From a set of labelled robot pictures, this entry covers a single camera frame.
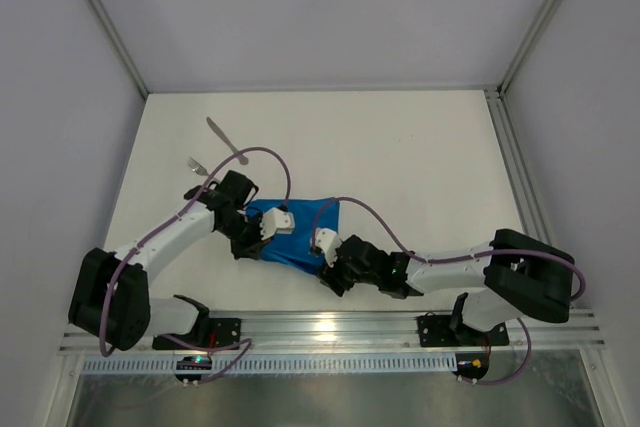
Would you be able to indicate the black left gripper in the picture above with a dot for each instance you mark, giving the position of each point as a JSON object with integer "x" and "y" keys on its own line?
{"x": 248, "y": 245}

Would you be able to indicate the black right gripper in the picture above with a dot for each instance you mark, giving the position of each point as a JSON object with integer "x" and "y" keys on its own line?
{"x": 331, "y": 274}

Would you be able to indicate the silver fork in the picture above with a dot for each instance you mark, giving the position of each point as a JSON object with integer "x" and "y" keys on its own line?
{"x": 197, "y": 167}

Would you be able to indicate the blue cloth napkin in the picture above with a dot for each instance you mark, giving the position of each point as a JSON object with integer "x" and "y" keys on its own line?
{"x": 294, "y": 249}

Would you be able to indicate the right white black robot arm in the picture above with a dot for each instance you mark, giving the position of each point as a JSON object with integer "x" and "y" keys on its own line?
{"x": 505, "y": 279}

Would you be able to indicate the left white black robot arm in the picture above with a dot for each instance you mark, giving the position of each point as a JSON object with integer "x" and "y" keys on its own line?
{"x": 112, "y": 299}

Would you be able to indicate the silver table knife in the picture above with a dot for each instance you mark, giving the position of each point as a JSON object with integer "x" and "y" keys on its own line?
{"x": 219, "y": 132}

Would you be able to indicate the right black controller board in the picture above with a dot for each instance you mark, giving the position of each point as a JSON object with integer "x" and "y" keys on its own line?
{"x": 472, "y": 369}

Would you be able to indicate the black controller board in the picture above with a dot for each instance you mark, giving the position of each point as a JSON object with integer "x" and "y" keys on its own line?
{"x": 472, "y": 369}
{"x": 193, "y": 368}

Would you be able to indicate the left black controller board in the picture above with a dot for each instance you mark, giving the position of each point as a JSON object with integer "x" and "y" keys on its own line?
{"x": 193, "y": 368}

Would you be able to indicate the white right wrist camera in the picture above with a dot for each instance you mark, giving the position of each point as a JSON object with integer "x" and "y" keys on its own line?
{"x": 326, "y": 242}

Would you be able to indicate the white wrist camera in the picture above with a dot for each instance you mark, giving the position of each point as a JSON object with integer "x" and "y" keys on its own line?
{"x": 276, "y": 221}
{"x": 326, "y": 242}

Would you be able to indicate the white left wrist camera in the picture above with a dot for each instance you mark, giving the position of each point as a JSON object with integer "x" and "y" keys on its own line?
{"x": 276, "y": 221}

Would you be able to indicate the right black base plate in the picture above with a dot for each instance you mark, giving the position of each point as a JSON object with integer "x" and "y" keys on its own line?
{"x": 440, "y": 330}

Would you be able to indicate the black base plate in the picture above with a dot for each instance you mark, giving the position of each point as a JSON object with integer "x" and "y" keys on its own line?
{"x": 212, "y": 334}
{"x": 440, "y": 330}

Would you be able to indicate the slotted grey cable duct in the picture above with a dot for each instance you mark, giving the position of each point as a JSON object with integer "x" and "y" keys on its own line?
{"x": 273, "y": 364}

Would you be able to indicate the aluminium front rail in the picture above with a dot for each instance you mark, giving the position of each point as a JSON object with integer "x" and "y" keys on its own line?
{"x": 390, "y": 331}

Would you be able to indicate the aluminium rail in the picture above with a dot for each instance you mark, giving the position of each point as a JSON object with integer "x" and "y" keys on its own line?
{"x": 390, "y": 331}
{"x": 527, "y": 203}

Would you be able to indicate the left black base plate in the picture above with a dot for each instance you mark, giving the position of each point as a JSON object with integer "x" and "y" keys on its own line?
{"x": 212, "y": 334}

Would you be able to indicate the right side aluminium rail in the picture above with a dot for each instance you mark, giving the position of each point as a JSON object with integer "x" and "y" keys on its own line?
{"x": 527, "y": 203}

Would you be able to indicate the left aluminium frame post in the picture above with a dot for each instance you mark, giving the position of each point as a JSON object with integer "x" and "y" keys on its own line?
{"x": 109, "y": 29}

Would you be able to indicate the aluminium frame post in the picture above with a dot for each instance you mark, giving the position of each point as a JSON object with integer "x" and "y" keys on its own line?
{"x": 109, "y": 29}
{"x": 534, "y": 32}

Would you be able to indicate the right aluminium frame post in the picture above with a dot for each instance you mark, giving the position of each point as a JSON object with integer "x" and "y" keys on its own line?
{"x": 534, "y": 32}

